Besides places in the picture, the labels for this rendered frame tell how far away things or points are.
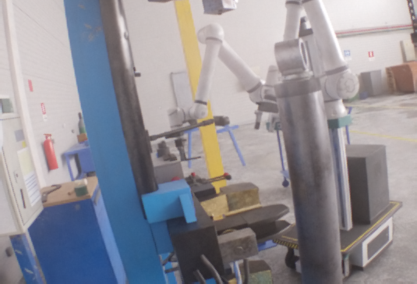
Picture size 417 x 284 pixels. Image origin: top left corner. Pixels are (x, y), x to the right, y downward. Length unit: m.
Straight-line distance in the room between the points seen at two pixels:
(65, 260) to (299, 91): 2.12
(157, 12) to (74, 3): 11.12
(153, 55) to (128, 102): 11.02
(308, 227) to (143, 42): 11.07
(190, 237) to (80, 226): 1.64
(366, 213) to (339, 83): 1.11
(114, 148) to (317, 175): 0.86
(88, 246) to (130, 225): 1.33
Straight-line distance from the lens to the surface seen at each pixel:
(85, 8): 1.50
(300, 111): 1.58
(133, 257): 1.58
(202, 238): 1.23
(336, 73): 2.11
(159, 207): 1.34
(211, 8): 1.70
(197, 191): 1.84
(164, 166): 1.84
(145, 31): 12.44
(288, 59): 1.60
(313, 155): 1.61
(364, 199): 2.76
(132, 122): 1.33
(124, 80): 1.33
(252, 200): 1.80
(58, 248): 2.87
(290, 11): 2.23
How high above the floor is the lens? 1.52
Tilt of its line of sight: 6 degrees down
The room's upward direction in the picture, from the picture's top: 11 degrees counter-clockwise
